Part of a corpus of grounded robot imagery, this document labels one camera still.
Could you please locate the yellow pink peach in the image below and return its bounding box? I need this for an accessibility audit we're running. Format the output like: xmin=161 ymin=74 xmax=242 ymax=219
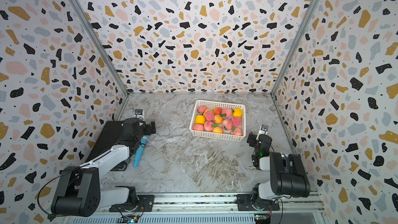
xmin=213 ymin=115 xmax=223 ymax=124

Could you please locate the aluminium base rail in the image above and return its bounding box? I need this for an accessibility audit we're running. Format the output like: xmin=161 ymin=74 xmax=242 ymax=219
xmin=62 ymin=192 xmax=329 ymax=224

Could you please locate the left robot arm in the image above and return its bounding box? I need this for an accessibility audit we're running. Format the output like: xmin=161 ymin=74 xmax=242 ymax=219
xmin=51 ymin=117 xmax=156 ymax=217

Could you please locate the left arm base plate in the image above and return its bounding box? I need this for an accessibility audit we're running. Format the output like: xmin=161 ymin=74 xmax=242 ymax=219
xmin=109 ymin=195 xmax=155 ymax=214

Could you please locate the orange red lone peach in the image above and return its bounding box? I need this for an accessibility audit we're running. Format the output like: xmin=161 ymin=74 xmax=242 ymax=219
xmin=212 ymin=107 xmax=222 ymax=115

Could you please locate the white perforated plastic basket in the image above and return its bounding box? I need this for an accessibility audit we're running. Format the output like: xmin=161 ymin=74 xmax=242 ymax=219
xmin=189 ymin=100 xmax=246 ymax=142

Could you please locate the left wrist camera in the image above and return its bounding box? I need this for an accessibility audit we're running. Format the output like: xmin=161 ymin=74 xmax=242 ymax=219
xmin=134 ymin=109 xmax=145 ymax=120

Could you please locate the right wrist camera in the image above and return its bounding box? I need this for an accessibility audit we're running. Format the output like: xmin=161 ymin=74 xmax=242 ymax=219
xmin=258 ymin=124 xmax=269 ymax=136

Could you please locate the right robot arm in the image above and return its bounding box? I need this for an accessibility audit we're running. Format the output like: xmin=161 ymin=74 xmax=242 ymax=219
xmin=247 ymin=133 xmax=311 ymax=210

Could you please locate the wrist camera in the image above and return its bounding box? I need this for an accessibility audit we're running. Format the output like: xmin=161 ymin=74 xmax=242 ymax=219
xmin=258 ymin=124 xmax=269 ymax=136
xmin=134 ymin=109 xmax=145 ymax=120

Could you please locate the black case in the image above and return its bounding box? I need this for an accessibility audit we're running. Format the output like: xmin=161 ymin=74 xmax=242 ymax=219
xmin=86 ymin=121 xmax=133 ymax=162

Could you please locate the orange pink peach front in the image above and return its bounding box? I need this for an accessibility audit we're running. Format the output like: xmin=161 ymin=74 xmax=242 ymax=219
xmin=212 ymin=127 xmax=223 ymax=134

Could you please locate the right aluminium corner post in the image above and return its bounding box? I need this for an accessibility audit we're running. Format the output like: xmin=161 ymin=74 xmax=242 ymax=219
xmin=271 ymin=0 xmax=320 ymax=96

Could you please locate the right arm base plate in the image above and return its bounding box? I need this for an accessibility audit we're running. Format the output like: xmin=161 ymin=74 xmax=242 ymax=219
xmin=235 ymin=194 xmax=280 ymax=212

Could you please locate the blue cylindrical tube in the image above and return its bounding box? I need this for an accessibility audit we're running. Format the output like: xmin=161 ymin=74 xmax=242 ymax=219
xmin=133 ymin=135 xmax=149 ymax=168

